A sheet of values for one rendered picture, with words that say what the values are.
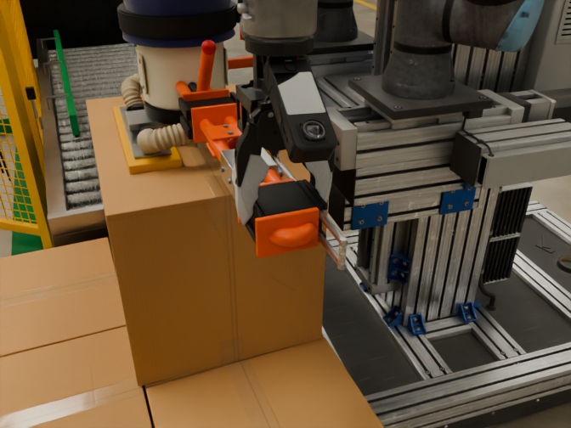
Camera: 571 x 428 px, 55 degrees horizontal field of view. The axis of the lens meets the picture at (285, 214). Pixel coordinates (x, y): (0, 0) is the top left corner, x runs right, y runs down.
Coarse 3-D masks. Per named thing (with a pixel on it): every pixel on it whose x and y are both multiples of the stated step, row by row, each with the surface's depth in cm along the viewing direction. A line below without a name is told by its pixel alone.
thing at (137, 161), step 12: (120, 108) 126; (132, 108) 120; (144, 108) 126; (120, 120) 121; (120, 132) 115; (132, 132) 114; (132, 144) 109; (132, 156) 105; (144, 156) 104; (156, 156) 105; (168, 156) 105; (132, 168) 102; (144, 168) 103; (156, 168) 104; (168, 168) 105
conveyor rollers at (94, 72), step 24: (72, 48) 339; (96, 48) 344; (120, 48) 341; (72, 72) 295; (96, 72) 299; (120, 72) 296; (96, 96) 262; (72, 144) 214; (72, 168) 199; (96, 168) 195; (72, 192) 185; (96, 192) 180
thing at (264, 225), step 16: (272, 192) 65; (288, 192) 65; (304, 192) 65; (256, 208) 62; (272, 208) 62; (288, 208) 62; (304, 208) 62; (256, 224) 60; (272, 224) 61; (288, 224) 61; (256, 240) 61
